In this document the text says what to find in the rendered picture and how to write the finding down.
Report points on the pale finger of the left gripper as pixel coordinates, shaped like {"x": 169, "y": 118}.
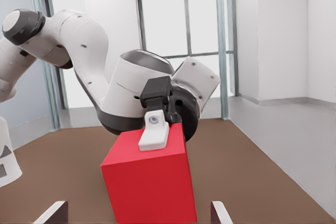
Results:
{"x": 155, "y": 132}

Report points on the right gripper pale right finger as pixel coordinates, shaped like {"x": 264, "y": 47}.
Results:
{"x": 218, "y": 214}

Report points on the silver frame post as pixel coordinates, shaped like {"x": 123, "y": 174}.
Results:
{"x": 51, "y": 90}
{"x": 221, "y": 24}

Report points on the right gripper pale left finger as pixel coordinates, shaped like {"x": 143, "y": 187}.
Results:
{"x": 56, "y": 214}

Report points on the red wooden cube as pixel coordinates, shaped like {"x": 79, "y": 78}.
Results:
{"x": 149, "y": 182}

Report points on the grey window frame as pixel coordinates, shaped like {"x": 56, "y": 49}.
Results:
{"x": 187, "y": 11}

